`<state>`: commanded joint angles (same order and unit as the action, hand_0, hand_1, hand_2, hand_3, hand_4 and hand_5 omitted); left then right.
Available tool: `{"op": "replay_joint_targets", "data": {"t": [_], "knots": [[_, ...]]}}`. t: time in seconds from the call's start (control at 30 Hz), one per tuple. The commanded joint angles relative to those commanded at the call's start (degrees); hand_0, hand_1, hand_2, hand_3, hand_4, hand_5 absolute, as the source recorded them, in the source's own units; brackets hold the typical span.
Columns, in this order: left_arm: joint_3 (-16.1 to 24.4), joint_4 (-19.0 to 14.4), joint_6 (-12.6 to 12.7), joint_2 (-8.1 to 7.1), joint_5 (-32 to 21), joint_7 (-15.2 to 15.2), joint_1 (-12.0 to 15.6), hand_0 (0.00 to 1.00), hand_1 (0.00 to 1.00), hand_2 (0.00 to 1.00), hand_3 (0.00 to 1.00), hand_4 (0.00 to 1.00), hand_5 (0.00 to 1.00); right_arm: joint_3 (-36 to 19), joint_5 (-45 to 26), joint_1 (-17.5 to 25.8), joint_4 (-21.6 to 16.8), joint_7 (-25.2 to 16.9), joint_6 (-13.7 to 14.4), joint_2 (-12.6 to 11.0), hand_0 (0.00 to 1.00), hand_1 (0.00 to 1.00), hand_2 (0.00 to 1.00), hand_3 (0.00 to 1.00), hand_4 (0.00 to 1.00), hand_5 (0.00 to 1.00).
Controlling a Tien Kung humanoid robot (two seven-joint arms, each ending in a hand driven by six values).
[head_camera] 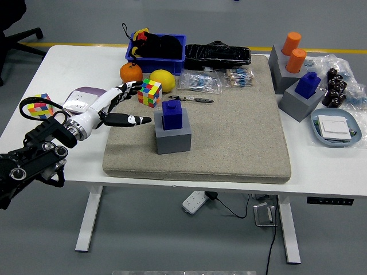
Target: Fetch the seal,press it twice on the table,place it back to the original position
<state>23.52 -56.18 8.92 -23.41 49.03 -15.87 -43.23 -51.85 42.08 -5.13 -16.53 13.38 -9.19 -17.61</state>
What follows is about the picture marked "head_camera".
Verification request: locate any orange cylinder seal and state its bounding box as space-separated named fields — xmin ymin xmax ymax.
xmin=282 ymin=32 xmax=302 ymax=57
xmin=286 ymin=48 xmax=307 ymax=74

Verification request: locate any grey square seal holder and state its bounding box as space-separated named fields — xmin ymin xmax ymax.
xmin=276 ymin=57 xmax=306 ymax=95
xmin=278 ymin=81 xmax=326 ymax=123
xmin=153 ymin=108 xmax=193 ymax=155
xmin=268 ymin=44 xmax=290 ymax=77

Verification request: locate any pastel rubik's cube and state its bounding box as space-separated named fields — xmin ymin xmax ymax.
xmin=28 ymin=93 xmax=55 ymax=120

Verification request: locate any silver metal bracket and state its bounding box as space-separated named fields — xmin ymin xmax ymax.
xmin=252 ymin=202 xmax=278 ymax=228

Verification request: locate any purple plate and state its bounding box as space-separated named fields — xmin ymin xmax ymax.
xmin=62 ymin=87 xmax=108 ymax=115

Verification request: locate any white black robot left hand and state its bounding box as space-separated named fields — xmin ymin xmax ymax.
xmin=68 ymin=81 xmax=153 ymax=135

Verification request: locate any blue-grey tray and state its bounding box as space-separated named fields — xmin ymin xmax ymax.
xmin=311 ymin=108 xmax=362 ymax=148

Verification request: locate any white switch panel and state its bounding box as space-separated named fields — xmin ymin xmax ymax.
xmin=317 ymin=114 xmax=352 ymax=142

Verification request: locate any orange fruit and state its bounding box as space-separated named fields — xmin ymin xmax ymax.
xmin=119 ymin=62 xmax=143 ymax=87

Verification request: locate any white power strip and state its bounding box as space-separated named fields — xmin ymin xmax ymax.
xmin=182 ymin=190 xmax=209 ymax=215

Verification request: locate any bag of tan resistors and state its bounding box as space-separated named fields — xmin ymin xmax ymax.
xmin=222 ymin=68 xmax=255 ymax=88

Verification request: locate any black floor cable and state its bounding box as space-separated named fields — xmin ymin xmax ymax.
xmin=265 ymin=194 xmax=280 ymax=273

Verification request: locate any white wall socket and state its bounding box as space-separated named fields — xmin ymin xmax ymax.
xmin=63 ymin=90 xmax=97 ymax=114

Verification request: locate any black office chair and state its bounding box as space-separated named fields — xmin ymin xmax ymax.
xmin=0 ymin=0 xmax=46 ymax=87

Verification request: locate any blue seal stamp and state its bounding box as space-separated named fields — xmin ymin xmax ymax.
xmin=295 ymin=72 xmax=321 ymax=100
xmin=162 ymin=100 xmax=184 ymax=130

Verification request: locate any white table leg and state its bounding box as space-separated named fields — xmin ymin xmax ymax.
xmin=75 ymin=185 xmax=103 ymax=253
xmin=277 ymin=202 xmax=302 ymax=265

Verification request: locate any black silver pen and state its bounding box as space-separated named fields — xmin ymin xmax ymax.
xmin=168 ymin=95 xmax=214 ymax=103

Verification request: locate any bright rubik's cube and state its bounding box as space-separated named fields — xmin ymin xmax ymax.
xmin=136 ymin=78 xmax=163 ymax=108

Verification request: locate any black wrapped keyboard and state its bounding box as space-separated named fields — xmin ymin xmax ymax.
xmin=184 ymin=40 xmax=252 ymax=71

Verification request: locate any bag of blue resistors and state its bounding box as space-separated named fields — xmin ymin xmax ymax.
xmin=177 ymin=69 xmax=224 ymax=95

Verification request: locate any blue plastic bin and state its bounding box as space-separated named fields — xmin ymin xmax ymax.
xmin=125 ymin=32 xmax=187 ymax=76

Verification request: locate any black plug with cord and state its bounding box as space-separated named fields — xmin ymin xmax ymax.
xmin=205 ymin=191 xmax=251 ymax=219

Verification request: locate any yellow red tool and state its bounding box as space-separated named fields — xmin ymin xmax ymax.
xmin=131 ymin=27 xmax=150 ymax=57

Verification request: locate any yellow lemon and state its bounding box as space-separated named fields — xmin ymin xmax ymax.
xmin=149 ymin=69 xmax=176 ymax=93

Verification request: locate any black table control panel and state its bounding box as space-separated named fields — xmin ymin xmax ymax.
xmin=306 ymin=197 xmax=354 ymax=206

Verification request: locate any grey-brown fabric mat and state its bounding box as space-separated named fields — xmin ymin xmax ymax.
xmin=102 ymin=54 xmax=292 ymax=185

